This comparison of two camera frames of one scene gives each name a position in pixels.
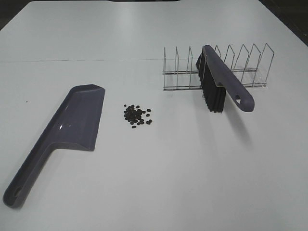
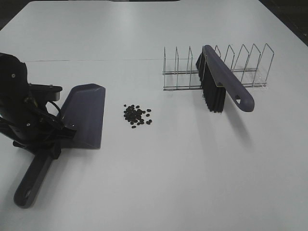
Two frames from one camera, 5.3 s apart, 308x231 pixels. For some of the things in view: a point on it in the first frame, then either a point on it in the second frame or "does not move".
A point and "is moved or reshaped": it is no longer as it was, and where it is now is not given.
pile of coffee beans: [134, 115] does not move
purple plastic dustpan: [77, 124] is moved or reshaped
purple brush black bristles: [216, 77] does not move
